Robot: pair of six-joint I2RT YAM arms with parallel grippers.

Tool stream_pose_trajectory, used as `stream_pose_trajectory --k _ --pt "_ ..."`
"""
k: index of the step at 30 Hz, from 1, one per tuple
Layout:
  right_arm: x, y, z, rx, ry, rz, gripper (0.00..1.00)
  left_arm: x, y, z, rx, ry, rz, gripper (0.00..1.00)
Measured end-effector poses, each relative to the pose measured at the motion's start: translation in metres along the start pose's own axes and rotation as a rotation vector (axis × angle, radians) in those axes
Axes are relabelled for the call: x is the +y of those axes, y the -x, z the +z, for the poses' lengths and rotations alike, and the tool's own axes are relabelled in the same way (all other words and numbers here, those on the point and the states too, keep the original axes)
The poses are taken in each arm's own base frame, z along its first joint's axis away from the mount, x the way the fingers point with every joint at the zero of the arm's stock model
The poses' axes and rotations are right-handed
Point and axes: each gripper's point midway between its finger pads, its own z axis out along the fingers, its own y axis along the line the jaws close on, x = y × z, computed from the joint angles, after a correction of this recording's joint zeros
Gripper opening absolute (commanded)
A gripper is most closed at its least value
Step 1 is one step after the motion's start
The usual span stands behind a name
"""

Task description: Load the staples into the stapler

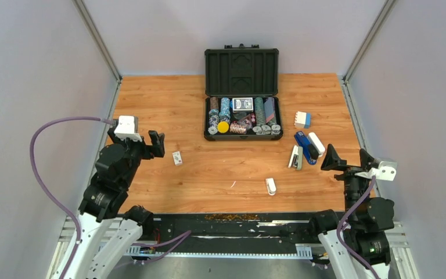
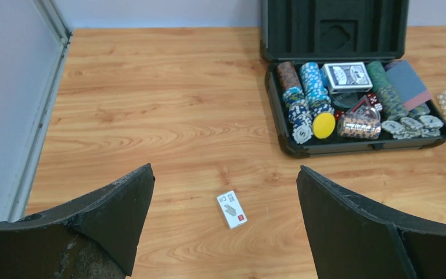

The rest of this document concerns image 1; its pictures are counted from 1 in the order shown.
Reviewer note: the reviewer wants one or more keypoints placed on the blue playing card deck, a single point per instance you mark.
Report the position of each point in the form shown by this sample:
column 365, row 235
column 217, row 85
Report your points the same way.
column 242, row 104

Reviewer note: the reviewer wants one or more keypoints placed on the white blue toy block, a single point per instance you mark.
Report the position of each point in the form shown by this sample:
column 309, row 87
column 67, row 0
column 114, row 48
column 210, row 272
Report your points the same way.
column 302, row 120

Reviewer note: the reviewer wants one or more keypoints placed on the blue stapler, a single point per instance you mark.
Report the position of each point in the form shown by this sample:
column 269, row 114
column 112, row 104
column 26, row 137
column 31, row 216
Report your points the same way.
column 310, row 152

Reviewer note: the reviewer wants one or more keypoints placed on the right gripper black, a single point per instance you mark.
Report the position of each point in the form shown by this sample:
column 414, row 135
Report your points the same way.
column 332, row 160

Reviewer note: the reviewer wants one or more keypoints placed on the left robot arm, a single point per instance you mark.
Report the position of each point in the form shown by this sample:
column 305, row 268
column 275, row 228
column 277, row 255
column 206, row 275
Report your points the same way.
column 115, row 167

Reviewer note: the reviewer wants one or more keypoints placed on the small white stapler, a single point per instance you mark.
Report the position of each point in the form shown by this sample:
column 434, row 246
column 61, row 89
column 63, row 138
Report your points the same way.
column 271, row 187

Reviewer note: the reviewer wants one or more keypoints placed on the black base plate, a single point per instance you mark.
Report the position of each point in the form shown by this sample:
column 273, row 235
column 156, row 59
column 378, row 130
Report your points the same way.
column 234, row 233

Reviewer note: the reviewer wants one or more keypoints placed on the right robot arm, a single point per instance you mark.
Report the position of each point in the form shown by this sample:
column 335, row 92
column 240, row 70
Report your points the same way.
column 356, row 244

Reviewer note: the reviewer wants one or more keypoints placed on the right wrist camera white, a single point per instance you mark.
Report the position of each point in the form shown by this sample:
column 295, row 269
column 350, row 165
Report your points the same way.
column 382, row 170

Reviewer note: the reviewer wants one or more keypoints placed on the black poker chip case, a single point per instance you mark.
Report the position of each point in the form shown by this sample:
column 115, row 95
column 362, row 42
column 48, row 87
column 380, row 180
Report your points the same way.
column 241, row 72

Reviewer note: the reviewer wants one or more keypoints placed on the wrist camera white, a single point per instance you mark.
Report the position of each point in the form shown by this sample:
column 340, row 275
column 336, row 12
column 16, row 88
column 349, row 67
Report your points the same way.
column 127, row 128
column 382, row 170

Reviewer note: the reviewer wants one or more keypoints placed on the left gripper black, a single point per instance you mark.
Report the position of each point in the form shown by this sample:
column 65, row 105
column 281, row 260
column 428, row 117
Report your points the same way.
column 157, row 149

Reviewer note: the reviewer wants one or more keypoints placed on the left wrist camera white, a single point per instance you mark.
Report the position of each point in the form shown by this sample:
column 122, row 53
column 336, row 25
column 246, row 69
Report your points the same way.
column 127, row 128

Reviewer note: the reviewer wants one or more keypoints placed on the yellow dealer chip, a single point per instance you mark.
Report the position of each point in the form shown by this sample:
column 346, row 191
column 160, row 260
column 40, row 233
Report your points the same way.
column 223, row 127

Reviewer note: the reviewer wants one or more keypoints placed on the grey green white stapler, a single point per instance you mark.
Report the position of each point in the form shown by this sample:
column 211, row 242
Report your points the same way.
column 296, row 158

